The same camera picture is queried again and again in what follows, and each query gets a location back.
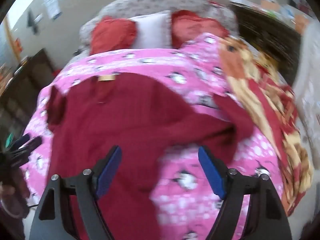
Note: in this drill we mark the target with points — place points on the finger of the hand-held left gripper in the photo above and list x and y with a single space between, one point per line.
31 145

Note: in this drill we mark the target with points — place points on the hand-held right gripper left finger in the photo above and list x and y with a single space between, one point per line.
110 171

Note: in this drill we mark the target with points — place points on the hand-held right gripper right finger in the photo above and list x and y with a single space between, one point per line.
211 172

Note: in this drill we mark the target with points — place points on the dark red garment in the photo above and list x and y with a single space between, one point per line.
125 110

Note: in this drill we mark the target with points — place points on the pink penguin print blanket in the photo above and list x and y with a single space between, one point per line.
195 185

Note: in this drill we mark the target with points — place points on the dark wooden cabinet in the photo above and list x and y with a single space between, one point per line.
30 80

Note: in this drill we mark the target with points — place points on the yellow and red printed blanket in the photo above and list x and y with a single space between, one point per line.
270 97

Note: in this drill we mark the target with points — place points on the white furniture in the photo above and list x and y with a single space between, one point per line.
310 80

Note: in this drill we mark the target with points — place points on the red pillow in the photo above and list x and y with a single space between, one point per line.
197 26
112 33

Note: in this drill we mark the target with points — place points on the white pillow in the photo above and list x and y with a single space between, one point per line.
152 30

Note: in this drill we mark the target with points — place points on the dark wooden dresser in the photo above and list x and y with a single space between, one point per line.
265 35

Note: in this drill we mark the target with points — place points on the black numeral wall sign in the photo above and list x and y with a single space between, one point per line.
33 22

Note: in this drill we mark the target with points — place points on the white wall paper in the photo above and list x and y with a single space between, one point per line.
52 1

